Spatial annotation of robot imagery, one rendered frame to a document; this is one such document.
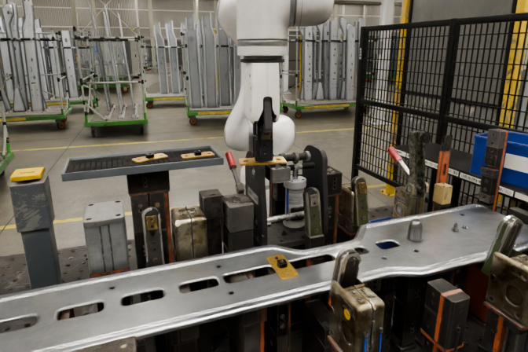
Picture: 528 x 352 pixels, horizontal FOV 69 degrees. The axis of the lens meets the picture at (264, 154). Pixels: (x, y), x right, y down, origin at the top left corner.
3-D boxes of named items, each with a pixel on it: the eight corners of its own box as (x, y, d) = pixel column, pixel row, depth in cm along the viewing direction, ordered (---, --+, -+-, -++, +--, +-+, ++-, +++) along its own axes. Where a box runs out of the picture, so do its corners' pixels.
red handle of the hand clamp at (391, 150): (414, 188, 103) (385, 146, 113) (410, 192, 105) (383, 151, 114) (427, 186, 105) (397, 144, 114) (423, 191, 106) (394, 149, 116)
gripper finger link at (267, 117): (261, 82, 63) (258, 104, 68) (267, 119, 59) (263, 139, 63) (268, 82, 63) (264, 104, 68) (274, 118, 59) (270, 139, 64)
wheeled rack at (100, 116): (149, 135, 654) (140, 27, 607) (86, 139, 624) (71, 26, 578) (147, 117, 829) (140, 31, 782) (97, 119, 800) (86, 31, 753)
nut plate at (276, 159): (240, 166, 66) (240, 159, 66) (237, 159, 70) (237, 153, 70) (287, 163, 68) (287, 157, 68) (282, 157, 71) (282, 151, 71)
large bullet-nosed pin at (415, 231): (412, 248, 88) (416, 222, 87) (403, 242, 91) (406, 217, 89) (423, 246, 89) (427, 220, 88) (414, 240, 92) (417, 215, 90)
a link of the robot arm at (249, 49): (234, 40, 67) (234, 58, 68) (240, 39, 59) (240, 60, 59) (280, 40, 68) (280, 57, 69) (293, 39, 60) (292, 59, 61)
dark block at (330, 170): (319, 313, 109) (325, 174, 98) (308, 298, 116) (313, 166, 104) (335, 309, 111) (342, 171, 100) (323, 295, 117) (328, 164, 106)
